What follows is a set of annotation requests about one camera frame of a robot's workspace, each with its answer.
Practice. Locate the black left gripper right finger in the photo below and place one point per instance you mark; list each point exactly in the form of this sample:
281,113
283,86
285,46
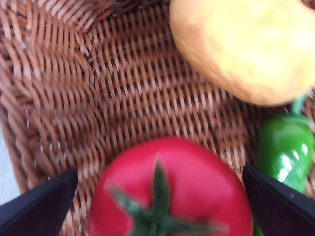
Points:
280,209

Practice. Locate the brown wicker basket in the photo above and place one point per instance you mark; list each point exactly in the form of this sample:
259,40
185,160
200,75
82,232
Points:
147,86

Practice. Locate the green pepper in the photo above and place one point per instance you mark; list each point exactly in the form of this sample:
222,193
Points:
285,147

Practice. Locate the red tomato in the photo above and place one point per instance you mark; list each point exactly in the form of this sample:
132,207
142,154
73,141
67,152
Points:
197,184

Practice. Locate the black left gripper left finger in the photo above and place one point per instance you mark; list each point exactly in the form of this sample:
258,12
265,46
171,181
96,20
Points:
41,209

